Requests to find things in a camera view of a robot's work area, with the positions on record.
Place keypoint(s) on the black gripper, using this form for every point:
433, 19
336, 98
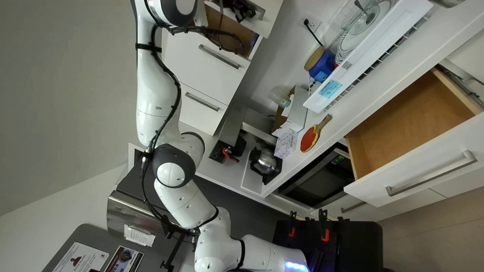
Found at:
236, 6

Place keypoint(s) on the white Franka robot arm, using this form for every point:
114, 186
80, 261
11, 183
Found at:
152, 95

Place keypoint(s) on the wooden drawer white front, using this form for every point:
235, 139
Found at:
403, 125

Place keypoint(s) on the white lower cabinet door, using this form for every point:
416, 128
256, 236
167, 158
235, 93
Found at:
471, 54

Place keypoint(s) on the white lower cabinet drawer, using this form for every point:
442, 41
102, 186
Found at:
403, 208

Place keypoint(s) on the blue container cork lid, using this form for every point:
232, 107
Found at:
322, 65

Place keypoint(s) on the white plates stack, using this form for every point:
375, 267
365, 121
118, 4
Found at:
363, 19

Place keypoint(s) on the black steel coffee machine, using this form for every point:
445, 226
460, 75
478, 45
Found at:
227, 143

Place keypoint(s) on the printed paper sheet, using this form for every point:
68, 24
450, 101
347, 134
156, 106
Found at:
285, 143

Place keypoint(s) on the glass coffee pot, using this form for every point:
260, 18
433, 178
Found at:
265, 163

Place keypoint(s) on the black built-in oven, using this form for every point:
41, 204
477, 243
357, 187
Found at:
318, 183

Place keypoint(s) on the black orange clamp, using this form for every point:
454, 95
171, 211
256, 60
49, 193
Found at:
325, 231
291, 228

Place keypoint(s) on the steel control box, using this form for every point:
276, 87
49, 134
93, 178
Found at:
126, 211

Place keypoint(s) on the white label card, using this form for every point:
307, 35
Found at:
139, 236

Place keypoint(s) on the dark printed photo sheet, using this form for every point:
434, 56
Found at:
123, 258

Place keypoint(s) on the grey side table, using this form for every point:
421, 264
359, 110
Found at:
80, 234

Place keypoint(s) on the white printed instruction sheet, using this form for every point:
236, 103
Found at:
80, 258

